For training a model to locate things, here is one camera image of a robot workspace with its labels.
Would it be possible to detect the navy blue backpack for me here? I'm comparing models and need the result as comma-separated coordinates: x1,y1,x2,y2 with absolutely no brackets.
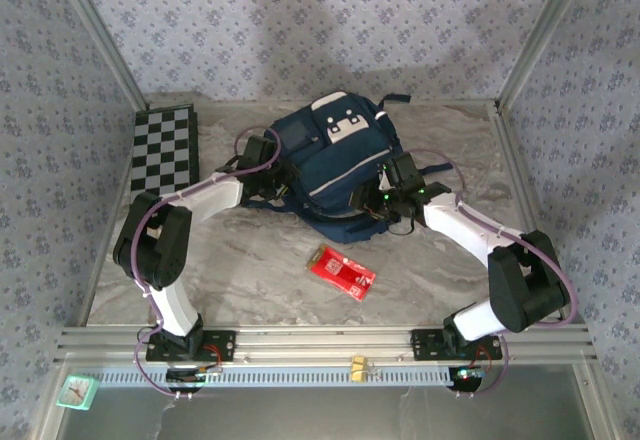
244,90,454,245

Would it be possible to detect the red snack packet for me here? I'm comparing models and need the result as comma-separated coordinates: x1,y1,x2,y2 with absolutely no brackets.
305,244,377,304

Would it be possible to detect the black grey chessboard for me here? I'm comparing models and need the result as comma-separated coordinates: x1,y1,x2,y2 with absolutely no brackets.
128,104,200,196

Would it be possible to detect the floral fabric backdrop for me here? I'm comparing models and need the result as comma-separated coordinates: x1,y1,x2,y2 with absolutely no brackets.
0,0,640,440

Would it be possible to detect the tan clip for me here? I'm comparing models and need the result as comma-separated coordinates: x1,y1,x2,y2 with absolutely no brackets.
350,355,370,384

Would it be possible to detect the right controller board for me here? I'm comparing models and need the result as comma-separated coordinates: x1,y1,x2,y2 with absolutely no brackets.
448,366,487,392

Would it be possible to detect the controller board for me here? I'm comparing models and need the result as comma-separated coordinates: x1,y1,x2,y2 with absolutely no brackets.
166,367,225,389
448,366,487,392

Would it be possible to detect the left controller board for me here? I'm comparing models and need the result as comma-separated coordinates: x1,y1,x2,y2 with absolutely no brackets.
166,367,225,389

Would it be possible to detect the mint green alarm clock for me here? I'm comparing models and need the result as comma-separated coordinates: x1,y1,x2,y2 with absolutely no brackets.
55,374,100,411

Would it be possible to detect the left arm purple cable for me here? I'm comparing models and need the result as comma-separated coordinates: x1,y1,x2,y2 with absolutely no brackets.
130,125,281,401

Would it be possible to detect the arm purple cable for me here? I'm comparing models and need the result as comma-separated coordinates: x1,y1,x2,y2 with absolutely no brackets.
397,148,581,400
130,125,281,401

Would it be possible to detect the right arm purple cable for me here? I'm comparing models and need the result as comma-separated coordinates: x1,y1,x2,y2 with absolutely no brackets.
397,148,581,400

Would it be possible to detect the right aluminium side rail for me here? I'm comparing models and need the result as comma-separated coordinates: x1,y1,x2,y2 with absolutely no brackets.
492,102,591,329

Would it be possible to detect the aluminium side rail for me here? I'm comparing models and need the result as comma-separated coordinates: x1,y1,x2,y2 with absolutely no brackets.
492,102,591,329
77,104,149,329

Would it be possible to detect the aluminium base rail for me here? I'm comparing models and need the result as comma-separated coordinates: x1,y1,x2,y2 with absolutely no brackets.
53,326,599,365

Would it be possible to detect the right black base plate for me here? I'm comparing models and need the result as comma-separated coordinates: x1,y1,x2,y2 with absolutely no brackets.
410,328,504,361

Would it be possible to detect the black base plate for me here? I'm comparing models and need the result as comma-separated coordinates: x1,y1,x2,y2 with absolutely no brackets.
145,329,237,363
410,328,504,361

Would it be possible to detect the left aluminium side rail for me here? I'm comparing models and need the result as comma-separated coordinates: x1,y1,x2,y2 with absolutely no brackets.
77,104,149,329

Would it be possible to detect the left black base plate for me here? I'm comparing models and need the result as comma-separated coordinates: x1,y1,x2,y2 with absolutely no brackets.
145,329,237,363

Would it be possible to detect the grey slotted cable duct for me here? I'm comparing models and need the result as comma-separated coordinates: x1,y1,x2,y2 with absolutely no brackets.
94,365,457,388

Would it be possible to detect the left aluminium frame post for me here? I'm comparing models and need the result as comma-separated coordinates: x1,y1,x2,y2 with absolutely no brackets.
49,0,151,110

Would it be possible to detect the aluminium frame post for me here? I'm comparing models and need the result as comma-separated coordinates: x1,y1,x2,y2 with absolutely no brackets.
49,0,151,110
494,0,596,110

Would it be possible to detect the right aluminium frame post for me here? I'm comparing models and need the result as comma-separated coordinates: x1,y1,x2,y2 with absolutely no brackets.
494,0,596,110

